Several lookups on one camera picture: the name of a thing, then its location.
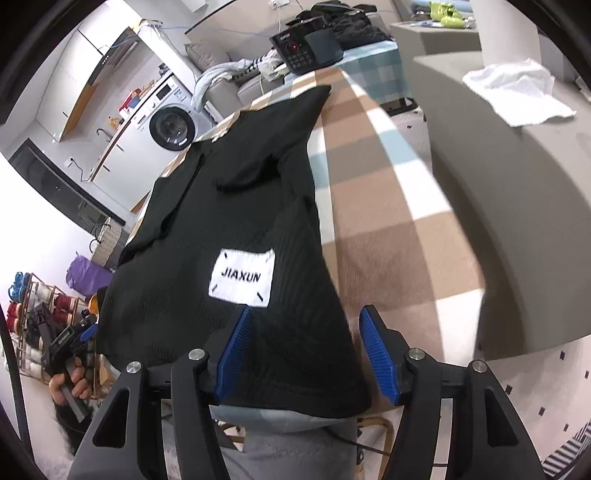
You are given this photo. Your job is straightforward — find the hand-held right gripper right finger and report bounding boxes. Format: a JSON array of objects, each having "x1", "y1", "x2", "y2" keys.
[{"x1": 359, "y1": 304, "x2": 548, "y2": 480}]

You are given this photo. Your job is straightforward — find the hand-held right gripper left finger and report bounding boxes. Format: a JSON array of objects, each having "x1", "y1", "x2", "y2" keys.
[{"x1": 67, "y1": 305, "x2": 254, "y2": 480}]

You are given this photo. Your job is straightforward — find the black knit sweater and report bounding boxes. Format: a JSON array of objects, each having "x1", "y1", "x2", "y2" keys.
[{"x1": 95, "y1": 84, "x2": 374, "y2": 422}]

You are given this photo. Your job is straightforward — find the person's left forearm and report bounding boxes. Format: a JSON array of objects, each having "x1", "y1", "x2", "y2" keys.
[{"x1": 53, "y1": 399, "x2": 100, "y2": 455}]

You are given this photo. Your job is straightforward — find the person's left hand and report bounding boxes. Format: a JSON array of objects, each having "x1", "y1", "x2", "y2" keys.
[{"x1": 49, "y1": 359, "x2": 96, "y2": 408}]

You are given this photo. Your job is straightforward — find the purple bag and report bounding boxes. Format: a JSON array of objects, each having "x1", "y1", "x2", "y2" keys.
[{"x1": 65, "y1": 256, "x2": 114, "y2": 298}]

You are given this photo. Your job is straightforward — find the woven laundry basket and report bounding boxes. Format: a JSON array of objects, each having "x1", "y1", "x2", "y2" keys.
[{"x1": 90, "y1": 217, "x2": 127, "y2": 268}]

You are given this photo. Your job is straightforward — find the person's grey pants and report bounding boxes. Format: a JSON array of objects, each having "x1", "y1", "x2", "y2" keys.
[{"x1": 161, "y1": 399, "x2": 368, "y2": 480}]

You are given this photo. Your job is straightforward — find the brown blue checkered tablecloth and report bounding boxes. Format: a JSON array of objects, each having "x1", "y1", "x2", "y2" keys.
[{"x1": 127, "y1": 67, "x2": 488, "y2": 428}]

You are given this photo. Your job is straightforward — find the black door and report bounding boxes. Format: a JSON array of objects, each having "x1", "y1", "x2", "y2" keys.
[{"x1": 9, "y1": 138, "x2": 125, "y2": 236}]

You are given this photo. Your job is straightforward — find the white kitchen counter cabinet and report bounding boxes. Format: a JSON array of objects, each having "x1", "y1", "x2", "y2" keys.
[{"x1": 90, "y1": 108, "x2": 185, "y2": 213}]

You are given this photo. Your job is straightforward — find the black white striped rug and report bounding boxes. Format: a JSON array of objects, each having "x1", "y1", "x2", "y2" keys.
[{"x1": 542, "y1": 422, "x2": 591, "y2": 480}]

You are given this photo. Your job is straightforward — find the grey ottoman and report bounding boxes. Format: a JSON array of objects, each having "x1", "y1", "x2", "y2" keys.
[{"x1": 411, "y1": 51, "x2": 591, "y2": 361}]

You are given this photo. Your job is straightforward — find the white washing machine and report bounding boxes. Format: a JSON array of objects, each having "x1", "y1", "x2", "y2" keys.
[{"x1": 134, "y1": 71, "x2": 215, "y2": 153}]

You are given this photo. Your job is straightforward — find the white upper kitchen cabinets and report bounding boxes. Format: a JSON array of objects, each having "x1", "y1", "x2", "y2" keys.
[{"x1": 34, "y1": 28, "x2": 139, "y2": 139}]

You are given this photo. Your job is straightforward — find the grey sofa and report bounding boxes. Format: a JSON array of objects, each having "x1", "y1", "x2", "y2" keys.
[{"x1": 185, "y1": 28, "x2": 296, "y2": 121}]

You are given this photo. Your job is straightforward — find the light grey blanket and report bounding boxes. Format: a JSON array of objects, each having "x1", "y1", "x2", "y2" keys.
[{"x1": 191, "y1": 62, "x2": 259, "y2": 112}]

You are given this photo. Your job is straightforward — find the range hood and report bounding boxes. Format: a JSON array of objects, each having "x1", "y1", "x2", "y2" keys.
[{"x1": 97, "y1": 39, "x2": 140, "y2": 68}]

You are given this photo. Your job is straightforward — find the white crumpled garment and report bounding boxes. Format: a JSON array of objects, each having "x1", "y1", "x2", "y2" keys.
[{"x1": 256, "y1": 58, "x2": 289, "y2": 84}]

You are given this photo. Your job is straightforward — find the black white patterned cloth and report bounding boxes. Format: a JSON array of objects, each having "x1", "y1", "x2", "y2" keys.
[{"x1": 233, "y1": 51, "x2": 269, "y2": 81}]

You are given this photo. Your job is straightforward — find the teal checkered tablecloth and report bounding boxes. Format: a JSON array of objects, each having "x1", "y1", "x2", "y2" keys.
[{"x1": 284, "y1": 39, "x2": 414, "y2": 112}]

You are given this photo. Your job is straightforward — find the grey sofa cushion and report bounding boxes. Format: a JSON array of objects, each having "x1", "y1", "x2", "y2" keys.
[{"x1": 185, "y1": 41, "x2": 218, "y2": 70}]

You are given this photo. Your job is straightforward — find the black electric pressure cooker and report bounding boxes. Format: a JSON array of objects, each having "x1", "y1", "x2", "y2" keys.
[{"x1": 269, "y1": 16, "x2": 345, "y2": 75}]

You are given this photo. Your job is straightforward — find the grey side cabinet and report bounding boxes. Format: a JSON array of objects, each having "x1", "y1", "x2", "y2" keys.
[{"x1": 390, "y1": 18, "x2": 483, "y2": 100}]

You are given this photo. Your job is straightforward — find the black jacket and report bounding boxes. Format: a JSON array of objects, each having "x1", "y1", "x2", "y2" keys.
[{"x1": 295, "y1": 0, "x2": 389, "y2": 47}]

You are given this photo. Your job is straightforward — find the white cylinder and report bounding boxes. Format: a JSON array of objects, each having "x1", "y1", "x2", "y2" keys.
[{"x1": 468, "y1": 0, "x2": 534, "y2": 68}]

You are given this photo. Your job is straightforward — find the wooden chair frame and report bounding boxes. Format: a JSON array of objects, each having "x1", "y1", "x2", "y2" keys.
[{"x1": 353, "y1": 413, "x2": 395, "y2": 476}]

